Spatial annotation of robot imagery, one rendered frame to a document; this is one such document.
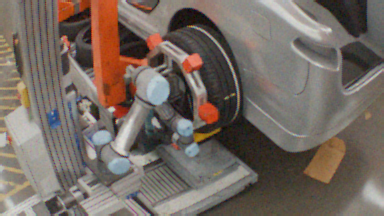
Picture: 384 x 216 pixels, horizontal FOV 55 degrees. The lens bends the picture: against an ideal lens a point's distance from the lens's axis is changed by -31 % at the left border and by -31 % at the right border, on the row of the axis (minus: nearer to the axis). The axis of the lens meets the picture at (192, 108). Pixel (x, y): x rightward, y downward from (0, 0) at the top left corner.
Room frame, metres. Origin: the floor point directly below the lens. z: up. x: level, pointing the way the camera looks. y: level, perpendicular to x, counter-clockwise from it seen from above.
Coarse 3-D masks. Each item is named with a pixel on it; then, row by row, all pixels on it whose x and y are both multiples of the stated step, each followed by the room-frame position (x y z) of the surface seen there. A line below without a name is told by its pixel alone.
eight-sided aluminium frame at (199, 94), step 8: (160, 48) 2.60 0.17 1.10; (168, 48) 2.57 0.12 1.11; (176, 48) 2.55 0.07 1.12; (152, 56) 2.69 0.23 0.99; (176, 56) 2.46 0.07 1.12; (184, 56) 2.46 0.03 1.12; (152, 64) 2.73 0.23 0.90; (184, 72) 2.40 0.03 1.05; (192, 72) 2.41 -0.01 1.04; (192, 80) 2.36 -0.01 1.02; (200, 80) 2.38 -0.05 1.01; (192, 88) 2.35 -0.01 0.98; (200, 88) 2.34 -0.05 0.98; (200, 96) 2.32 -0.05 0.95; (200, 104) 2.34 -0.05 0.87; (176, 112) 2.59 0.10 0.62; (200, 120) 2.32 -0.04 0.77
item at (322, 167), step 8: (328, 144) 2.80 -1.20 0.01; (336, 144) 2.77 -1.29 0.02; (320, 152) 2.71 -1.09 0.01; (328, 152) 2.69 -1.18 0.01; (336, 152) 2.68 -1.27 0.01; (344, 152) 2.66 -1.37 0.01; (312, 160) 2.63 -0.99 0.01; (320, 160) 2.61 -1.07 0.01; (328, 160) 2.59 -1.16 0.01; (336, 160) 2.57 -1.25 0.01; (312, 168) 2.53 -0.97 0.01; (320, 168) 2.51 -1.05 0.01; (328, 168) 2.50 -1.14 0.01; (336, 168) 2.48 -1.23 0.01; (312, 176) 2.43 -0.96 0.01; (320, 176) 2.42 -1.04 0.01; (328, 176) 2.40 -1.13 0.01
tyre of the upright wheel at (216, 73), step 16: (176, 32) 2.68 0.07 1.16; (192, 32) 2.65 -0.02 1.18; (208, 32) 2.64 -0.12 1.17; (192, 48) 2.49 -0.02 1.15; (208, 48) 2.50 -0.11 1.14; (224, 48) 2.53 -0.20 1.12; (208, 64) 2.41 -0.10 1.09; (224, 64) 2.44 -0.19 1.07; (208, 80) 2.36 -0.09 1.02; (224, 80) 2.38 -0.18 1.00; (240, 80) 2.43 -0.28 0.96; (208, 96) 2.37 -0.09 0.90; (224, 96) 2.34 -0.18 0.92; (240, 96) 2.40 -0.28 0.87; (224, 112) 2.34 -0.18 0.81; (240, 112) 2.43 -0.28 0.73; (208, 128) 2.37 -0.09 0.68
